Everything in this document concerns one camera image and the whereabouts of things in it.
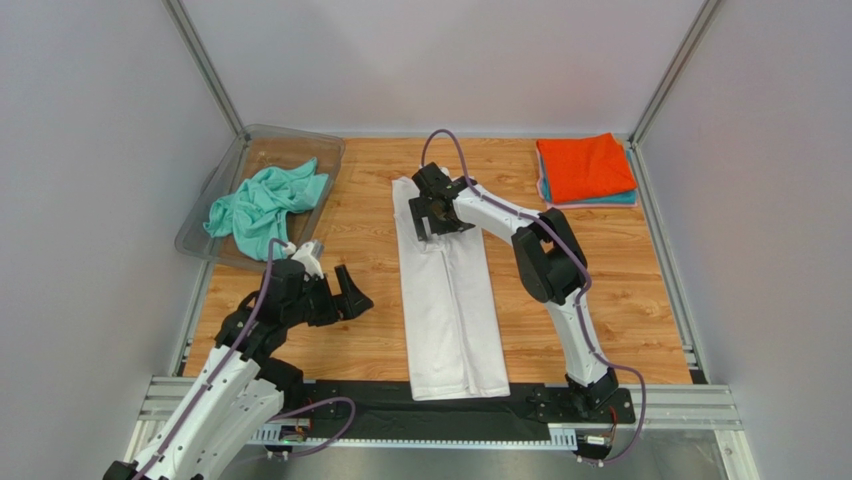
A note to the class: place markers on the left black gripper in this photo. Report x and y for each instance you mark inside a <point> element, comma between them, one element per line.
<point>352,301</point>

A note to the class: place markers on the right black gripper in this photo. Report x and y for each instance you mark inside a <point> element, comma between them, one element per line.
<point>434,202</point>

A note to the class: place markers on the white t shirt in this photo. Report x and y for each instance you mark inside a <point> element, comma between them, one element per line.
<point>454,347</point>

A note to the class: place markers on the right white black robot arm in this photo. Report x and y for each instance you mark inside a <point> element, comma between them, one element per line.
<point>551,265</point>

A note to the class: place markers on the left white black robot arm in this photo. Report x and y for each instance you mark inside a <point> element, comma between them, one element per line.
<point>241,386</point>

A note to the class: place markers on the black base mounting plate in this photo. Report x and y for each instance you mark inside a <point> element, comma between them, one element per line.
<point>387,411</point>

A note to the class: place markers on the mint green t shirt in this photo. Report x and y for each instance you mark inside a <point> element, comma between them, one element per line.
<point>256,212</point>

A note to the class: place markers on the folded orange t shirt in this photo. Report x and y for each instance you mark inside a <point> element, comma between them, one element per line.
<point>591,170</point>

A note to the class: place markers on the clear plastic bin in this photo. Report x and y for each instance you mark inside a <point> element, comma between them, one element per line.
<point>254,148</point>

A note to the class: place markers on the folded teal t shirt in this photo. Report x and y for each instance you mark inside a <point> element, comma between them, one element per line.
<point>619,198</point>

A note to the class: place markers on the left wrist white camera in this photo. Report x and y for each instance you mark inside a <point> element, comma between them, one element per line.
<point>308,255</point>

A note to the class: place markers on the left aluminium corner post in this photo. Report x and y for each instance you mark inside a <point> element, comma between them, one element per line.
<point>192,40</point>

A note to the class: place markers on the aluminium corner post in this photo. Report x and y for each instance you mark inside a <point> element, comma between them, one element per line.
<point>706,14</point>
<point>192,40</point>

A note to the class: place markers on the right aluminium corner post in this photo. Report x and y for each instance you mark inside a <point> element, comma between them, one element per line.
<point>706,14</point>

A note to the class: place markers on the aluminium frame rail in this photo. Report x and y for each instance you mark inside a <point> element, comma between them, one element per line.
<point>670,407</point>

